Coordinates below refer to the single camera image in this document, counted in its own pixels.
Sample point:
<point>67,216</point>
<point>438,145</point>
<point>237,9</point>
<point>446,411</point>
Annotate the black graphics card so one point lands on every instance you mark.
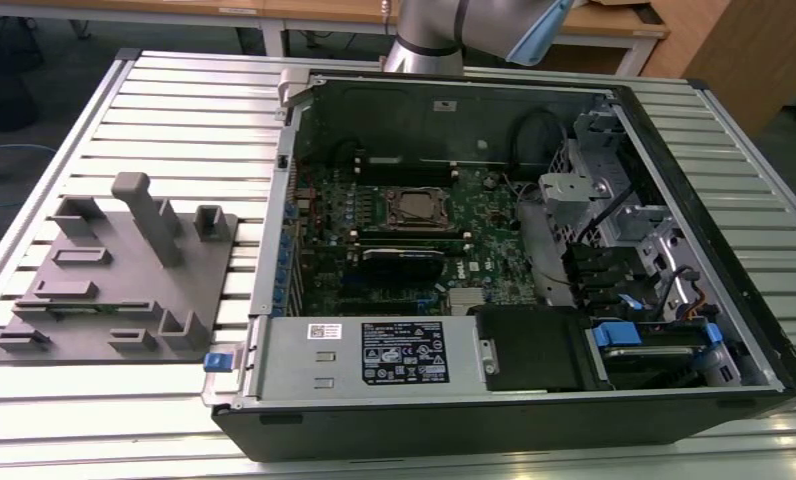
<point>401,272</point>

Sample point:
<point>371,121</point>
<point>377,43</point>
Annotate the silver drive cage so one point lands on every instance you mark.
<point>572,192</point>

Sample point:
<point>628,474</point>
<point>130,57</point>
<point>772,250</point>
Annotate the silver chipset heat sink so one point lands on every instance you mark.
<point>467,296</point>

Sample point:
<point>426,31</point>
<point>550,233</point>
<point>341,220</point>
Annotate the blue case latch tab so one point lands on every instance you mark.
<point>218,362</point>

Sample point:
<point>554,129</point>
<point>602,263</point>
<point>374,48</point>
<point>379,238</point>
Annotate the black disk bay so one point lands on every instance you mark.
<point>605,275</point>

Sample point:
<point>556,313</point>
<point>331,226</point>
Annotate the grey case latch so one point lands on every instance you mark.
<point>294,82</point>

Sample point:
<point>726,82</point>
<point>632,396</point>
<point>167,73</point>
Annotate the silver CPU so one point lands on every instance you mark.
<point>419,207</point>

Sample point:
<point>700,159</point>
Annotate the black office chair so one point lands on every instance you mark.
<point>4,100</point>

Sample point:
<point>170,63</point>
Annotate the blue disk carrier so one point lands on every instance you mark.
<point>614,332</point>

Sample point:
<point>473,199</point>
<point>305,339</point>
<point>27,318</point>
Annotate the black PC case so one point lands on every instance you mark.
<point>438,430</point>

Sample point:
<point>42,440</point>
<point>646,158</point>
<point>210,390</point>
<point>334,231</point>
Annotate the silver power supply unit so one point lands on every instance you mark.
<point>291,360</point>

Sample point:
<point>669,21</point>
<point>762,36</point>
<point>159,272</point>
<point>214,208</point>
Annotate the grey parts rack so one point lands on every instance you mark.
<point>138,300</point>

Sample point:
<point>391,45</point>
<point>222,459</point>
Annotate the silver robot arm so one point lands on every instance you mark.
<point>425,30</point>

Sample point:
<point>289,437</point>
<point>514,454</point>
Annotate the CPU socket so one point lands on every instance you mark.
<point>391,220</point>

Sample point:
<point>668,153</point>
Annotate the green motherboard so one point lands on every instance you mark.
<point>498,280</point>

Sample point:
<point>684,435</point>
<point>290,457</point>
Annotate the wooden cabinet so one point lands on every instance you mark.
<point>738,50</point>

